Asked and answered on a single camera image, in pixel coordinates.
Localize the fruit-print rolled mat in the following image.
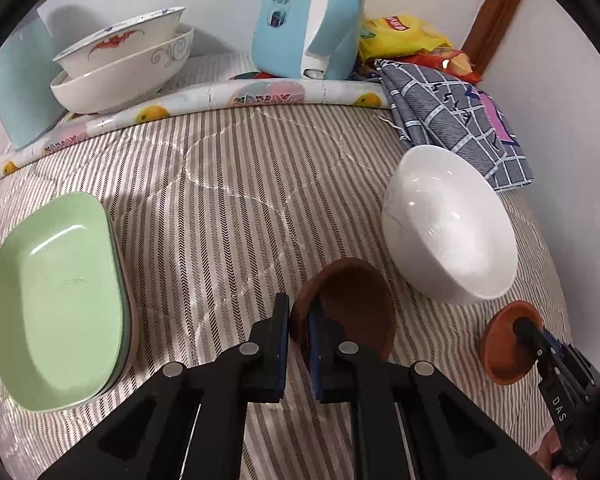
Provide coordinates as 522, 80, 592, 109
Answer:
0, 78, 392, 186

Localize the white bowl with red pattern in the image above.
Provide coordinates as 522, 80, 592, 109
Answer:
52, 6, 187, 79

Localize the grey checkered cloth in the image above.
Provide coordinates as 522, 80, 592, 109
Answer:
375, 58, 536, 192

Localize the brown wooden door frame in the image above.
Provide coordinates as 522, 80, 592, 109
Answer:
460, 0, 531, 76

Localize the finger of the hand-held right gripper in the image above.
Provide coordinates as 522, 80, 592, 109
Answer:
512, 316, 566, 376

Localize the white ceramic bowl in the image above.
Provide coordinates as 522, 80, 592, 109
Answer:
381, 145, 519, 306

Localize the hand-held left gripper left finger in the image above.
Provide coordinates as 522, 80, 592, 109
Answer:
37, 292, 292, 480

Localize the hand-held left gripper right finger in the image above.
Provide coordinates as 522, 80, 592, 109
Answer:
306, 297, 553, 480

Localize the small brown bowl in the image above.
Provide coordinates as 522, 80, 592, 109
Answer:
481, 301, 543, 386
290, 257, 396, 361

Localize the light blue thermos jug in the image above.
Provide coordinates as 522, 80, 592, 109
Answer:
0, 5, 66, 150

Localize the person's right hand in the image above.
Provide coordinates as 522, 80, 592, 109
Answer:
534, 430, 578, 480

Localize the green plastic plate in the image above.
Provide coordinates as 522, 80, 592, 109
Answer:
0, 191, 131, 413

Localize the red snack bag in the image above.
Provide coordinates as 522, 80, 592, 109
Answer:
405, 47, 483, 86

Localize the light blue electric kettle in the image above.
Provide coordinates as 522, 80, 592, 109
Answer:
251, 0, 368, 81

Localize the yellow chip bag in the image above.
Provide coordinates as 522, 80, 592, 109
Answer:
357, 14, 453, 61

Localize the striped grey tablecloth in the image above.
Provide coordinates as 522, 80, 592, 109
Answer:
0, 55, 573, 480

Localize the large white swirl-print bowl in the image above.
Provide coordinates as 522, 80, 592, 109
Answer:
50, 25, 195, 115

